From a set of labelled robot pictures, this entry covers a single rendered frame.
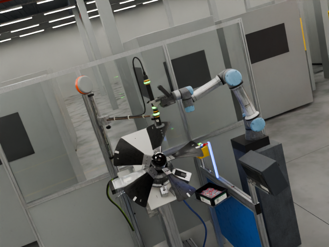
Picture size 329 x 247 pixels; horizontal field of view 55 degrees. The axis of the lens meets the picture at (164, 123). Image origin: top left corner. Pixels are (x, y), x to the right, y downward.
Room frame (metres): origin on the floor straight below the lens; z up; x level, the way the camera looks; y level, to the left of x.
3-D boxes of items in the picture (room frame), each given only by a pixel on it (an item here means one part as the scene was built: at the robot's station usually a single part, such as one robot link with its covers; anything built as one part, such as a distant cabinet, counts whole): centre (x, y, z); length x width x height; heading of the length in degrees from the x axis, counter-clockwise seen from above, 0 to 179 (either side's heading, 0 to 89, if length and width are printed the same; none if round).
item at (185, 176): (2.38, 0.00, 0.98); 0.20 x 0.16 x 0.20; 14
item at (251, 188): (1.91, -0.44, 0.96); 0.03 x 0.03 x 0.20; 14
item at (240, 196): (2.33, -0.34, 0.82); 0.90 x 0.04 x 0.08; 14
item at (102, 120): (2.75, 0.51, 1.54); 0.10 x 0.07 x 0.08; 49
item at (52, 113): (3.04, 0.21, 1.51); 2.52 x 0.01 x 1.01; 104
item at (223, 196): (2.22, -0.19, 0.85); 0.22 x 0.17 x 0.07; 29
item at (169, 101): (2.37, -0.07, 1.63); 0.12 x 0.08 x 0.09; 104
